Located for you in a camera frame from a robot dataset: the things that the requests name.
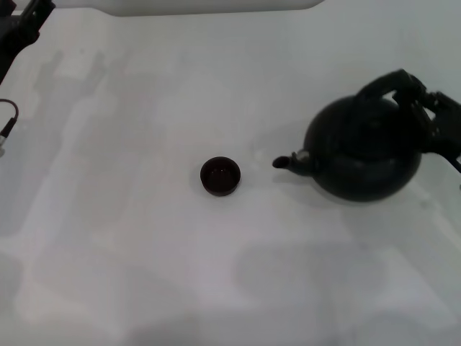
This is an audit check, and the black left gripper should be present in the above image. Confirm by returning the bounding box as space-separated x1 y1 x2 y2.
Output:
0 0 55 86

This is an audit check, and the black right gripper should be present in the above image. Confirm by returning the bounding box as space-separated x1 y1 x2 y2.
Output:
394 74 461 163

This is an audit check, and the black round teapot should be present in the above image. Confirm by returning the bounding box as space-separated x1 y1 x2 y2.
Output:
272 69 426 203

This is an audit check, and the dark round teacup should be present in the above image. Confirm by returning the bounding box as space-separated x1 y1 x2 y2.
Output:
200 155 242 198

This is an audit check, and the dark left arm cable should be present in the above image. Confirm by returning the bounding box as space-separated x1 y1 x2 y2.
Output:
0 98 20 156

